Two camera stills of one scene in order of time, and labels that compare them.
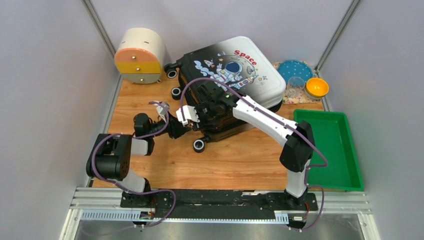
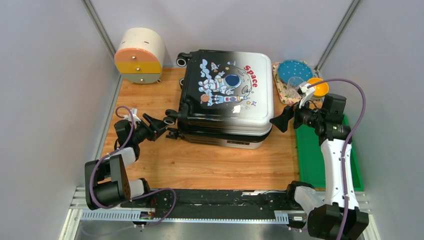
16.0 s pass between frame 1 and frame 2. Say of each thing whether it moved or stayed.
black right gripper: moved
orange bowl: stayed
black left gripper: moved
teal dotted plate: stayed
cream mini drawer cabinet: stayed
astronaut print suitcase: moved
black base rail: stayed
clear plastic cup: stayed
